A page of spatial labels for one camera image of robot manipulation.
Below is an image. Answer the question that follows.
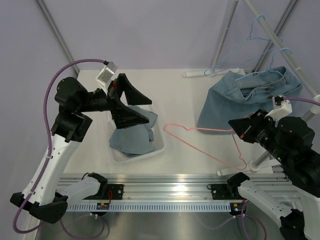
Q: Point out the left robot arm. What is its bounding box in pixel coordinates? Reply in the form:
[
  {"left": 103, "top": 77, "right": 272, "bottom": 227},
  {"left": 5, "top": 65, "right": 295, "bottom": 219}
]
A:
[{"left": 10, "top": 73, "right": 152, "bottom": 224}]

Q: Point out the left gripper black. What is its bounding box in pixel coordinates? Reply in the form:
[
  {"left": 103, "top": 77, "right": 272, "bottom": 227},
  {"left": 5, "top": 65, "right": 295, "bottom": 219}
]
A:
[{"left": 77, "top": 73, "right": 152, "bottom": 128}]

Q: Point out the metal clothes rack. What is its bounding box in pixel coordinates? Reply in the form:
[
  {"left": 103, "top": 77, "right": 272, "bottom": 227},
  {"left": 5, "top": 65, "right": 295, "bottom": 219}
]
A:
[{"left": 182, "top": 0, "right": 320, "bottom": 176}]

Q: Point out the blue wire hanger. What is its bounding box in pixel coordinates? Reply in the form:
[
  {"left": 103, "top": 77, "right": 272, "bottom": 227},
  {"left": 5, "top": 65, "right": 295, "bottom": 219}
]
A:
[
  {"left": 203, "top": 14, "right": 273, "bottom": 77},
  {"left": 234, "top": 47, "right": 293, "bottom": 81}
]

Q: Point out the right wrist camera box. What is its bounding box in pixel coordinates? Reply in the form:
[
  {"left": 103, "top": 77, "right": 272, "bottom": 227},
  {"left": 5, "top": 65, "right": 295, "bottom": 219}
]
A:
[{"left": 265, "top": 95, "right": 293, "bottom": 122}]

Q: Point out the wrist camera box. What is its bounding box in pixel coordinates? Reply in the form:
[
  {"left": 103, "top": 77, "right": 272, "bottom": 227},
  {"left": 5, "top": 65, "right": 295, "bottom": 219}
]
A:
[
  {"left": 95, "top": 61, "right": 118, "bottom": 94},
  {"left": 265, "top": 95, "right": 293, "bottom": 122}
]

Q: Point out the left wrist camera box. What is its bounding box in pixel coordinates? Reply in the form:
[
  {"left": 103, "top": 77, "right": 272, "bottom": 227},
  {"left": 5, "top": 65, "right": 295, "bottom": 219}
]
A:
[{"left": 95, "top": 61, "right": 118, "bottom": 94}]

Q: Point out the blue wire hanger front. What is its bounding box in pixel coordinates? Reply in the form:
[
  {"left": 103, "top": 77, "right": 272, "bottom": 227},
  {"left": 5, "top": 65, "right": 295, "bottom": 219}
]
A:
[{"left": 203, "top": 14, "right": 273, "bottom": 77}]

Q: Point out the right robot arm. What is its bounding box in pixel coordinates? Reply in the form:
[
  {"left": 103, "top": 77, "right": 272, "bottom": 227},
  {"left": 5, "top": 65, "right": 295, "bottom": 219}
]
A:
[{"left": 226, "top": 109, "right": 320, "bottom": 240}]

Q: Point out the aluminium mounting rail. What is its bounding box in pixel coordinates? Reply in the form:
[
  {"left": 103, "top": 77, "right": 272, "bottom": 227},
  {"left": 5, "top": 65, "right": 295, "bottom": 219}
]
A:
[{"left": 56, "top": 172, "right": 291, "bottom": 203}]

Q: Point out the slotted cable duct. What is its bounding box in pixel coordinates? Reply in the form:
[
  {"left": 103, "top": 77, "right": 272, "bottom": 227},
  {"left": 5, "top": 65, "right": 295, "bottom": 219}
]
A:
[{"left": 66, "top": 202, "right": 231, "bottom": 213}]

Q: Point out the denim skirt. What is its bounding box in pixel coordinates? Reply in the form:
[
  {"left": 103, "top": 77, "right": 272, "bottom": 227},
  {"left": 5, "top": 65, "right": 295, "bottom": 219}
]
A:
[
  {"left": 196, "top": 66, "right": 303, "bottom": 135},
  {"left": 109, "top": 105, "right": 158, "bottom": 157}
]

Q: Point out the pink wire hanger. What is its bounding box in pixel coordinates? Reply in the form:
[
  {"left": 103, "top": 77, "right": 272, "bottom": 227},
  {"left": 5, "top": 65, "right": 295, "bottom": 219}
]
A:
[{"left": 163, "top": 123, "right": 248, "bottom": 171}]

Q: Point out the white plastic basket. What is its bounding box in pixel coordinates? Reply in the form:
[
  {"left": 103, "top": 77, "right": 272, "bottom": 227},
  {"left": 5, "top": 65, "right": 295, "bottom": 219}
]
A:
[{"left": 106, "top": 104, "right": 165, "bottom": 164}]

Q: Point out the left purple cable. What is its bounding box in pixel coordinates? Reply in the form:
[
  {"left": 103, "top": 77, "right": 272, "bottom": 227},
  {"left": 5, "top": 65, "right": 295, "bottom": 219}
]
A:
[{"left": 12, "top": 58, "right": 108, "bottom": 237}]

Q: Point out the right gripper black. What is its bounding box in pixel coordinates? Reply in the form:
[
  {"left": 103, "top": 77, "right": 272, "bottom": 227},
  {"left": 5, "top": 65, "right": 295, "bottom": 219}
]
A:
[{"left": 229, "top": 107, "right": 290, "bottom": 163}]

